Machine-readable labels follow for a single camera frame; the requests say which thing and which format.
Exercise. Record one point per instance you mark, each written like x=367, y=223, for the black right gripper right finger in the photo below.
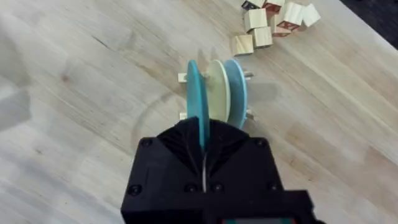
x=239, y=168

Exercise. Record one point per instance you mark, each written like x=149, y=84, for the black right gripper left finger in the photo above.
x=169, y=168

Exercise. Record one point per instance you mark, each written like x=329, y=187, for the teal round plate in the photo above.
x=196, y=99

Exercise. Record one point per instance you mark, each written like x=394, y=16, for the small wooden peg rack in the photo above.
x=182, y=77

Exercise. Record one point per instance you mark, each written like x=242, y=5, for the light blue round plate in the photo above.
x=237, y=90

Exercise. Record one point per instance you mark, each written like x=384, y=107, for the cream round plate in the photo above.
x=219, y=93

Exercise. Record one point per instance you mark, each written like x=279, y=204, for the heap of wooden toy blocks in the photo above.
x=260, y=25

